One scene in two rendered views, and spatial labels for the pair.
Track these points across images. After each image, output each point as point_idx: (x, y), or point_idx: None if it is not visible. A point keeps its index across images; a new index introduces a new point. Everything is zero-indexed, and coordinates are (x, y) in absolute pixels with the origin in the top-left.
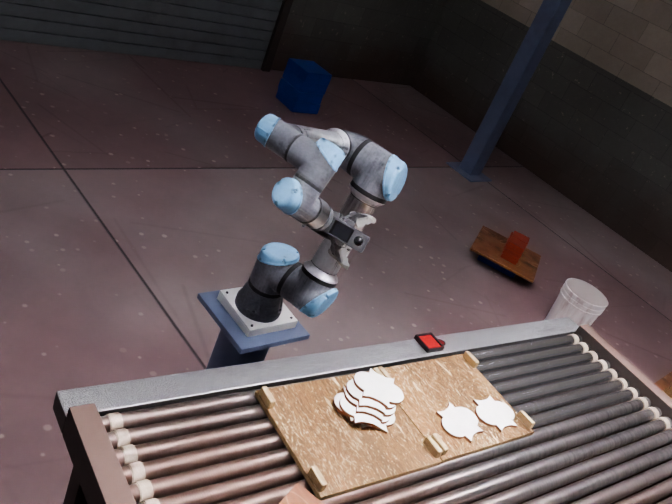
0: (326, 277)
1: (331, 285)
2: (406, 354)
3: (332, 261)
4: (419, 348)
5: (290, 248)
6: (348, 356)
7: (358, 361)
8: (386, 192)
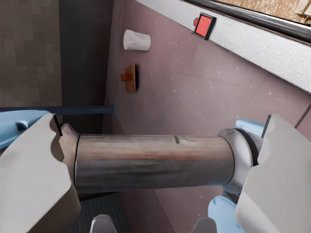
0: (240, 150)
1: (244, 134)
2: (233, 27)
3: (211, 155)
4: (216, 27)
5: (213, 213)
6: (293, 67)
7: (292, 52)
8: (12, 131)
